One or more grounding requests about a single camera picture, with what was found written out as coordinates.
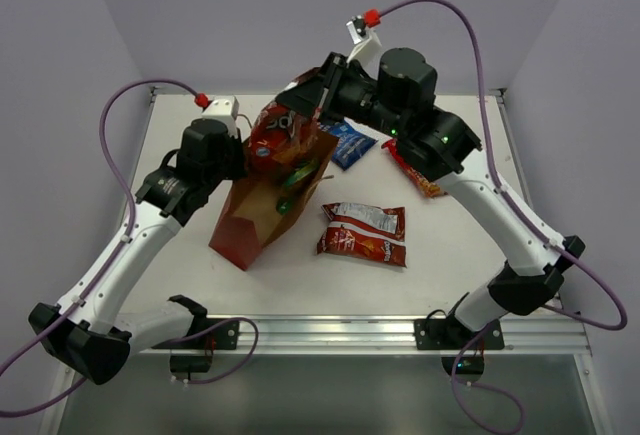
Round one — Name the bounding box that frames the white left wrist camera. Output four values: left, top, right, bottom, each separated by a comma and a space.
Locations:
202, 96, 240, 139

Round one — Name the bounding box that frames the green yellow candy packet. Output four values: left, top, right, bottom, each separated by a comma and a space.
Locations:
282, 158, 319, 190

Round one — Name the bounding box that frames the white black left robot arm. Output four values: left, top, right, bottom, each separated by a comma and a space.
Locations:
28, 116, 245, 385

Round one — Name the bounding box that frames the aluminium front mounting rail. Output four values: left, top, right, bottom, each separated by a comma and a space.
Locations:
114, 313, 591, 356

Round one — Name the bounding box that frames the blue Kettle potato chips bag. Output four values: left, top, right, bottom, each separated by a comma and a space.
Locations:
321, 122, 377, 171

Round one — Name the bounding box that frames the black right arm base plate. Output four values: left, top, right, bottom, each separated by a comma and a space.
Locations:
413, 309, 505, 351

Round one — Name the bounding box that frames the red brown paper bag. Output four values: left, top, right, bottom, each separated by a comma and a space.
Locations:
209, 132, 338, 271

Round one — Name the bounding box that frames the small green candy packet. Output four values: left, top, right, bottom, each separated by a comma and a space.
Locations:
276, 197, 294, 215

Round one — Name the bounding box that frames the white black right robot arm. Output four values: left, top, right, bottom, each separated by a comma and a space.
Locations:
276, 48, 585, 348

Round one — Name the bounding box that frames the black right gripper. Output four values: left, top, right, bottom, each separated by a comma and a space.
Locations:
278, 50, 411, 142

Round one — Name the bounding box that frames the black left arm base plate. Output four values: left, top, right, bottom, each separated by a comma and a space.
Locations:
154, 317, 240, 351

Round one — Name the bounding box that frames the red patterned snack bag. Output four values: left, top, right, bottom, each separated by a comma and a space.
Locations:
381, 139, 447, 199

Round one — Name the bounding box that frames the red Doritos chip bag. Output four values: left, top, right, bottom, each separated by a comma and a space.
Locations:
247, 99, 319, 173

